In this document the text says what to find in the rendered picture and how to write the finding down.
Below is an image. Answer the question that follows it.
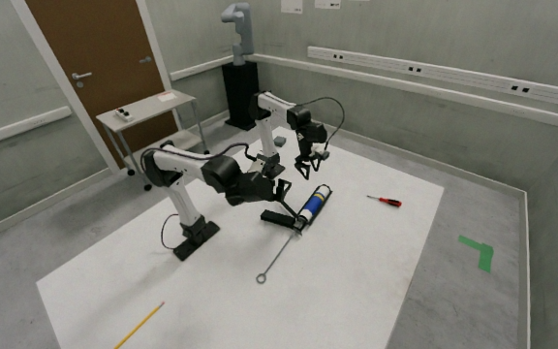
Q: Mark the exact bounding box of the blue and white cylinder with yellow stripe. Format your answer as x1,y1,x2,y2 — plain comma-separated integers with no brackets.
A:
298,185,329,223

